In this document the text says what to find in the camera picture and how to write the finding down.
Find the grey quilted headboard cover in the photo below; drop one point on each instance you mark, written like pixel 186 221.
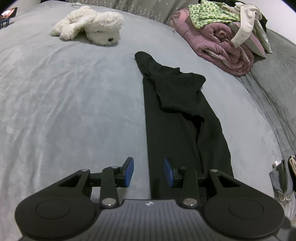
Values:
pixel 271 83

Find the grey star curtain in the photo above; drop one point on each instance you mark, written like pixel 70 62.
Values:
pixel 157 10

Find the grey cloth at right edge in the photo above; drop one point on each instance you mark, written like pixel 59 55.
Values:
pixel 281 178

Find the phone on blue stand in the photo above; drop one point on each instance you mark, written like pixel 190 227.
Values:
pixel 6 16

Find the cream folded garment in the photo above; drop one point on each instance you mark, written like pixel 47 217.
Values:
pixel 288 201

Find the cream white garment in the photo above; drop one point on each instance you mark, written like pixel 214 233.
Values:
pixel 248 14

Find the pink rolled quilt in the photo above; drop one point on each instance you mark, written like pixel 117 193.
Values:
pixel 212 43

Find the black t-shirt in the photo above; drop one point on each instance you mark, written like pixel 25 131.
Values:
pixel 180 125

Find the grey pink pillow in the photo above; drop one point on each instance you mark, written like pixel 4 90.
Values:
pixel 257 42

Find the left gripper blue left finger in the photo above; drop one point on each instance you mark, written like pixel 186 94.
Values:
pixel 127 171

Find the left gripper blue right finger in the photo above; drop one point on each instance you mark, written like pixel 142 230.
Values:
pixel 171 174

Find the white plush dog toy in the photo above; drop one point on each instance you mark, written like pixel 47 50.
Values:
pixel 100 28

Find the green patterned cloth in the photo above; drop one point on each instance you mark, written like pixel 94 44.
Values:
pixel 207 12

